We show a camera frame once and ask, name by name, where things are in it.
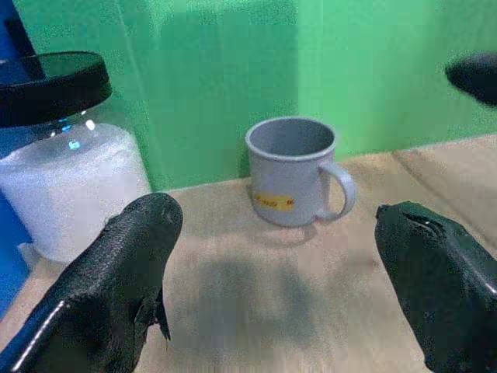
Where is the grey mug with yellow label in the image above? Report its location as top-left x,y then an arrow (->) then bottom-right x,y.
245,117 -> 358,228

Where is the blue panel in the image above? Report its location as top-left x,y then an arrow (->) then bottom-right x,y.
0,0 -> 38,323

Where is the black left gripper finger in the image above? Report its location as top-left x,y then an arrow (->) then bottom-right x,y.
0,192 -> 184,373
444,52 -> 497,106
374,200 -> 497,373

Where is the clear jar with black lid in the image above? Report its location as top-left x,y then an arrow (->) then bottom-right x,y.
0,51 -> 152,263

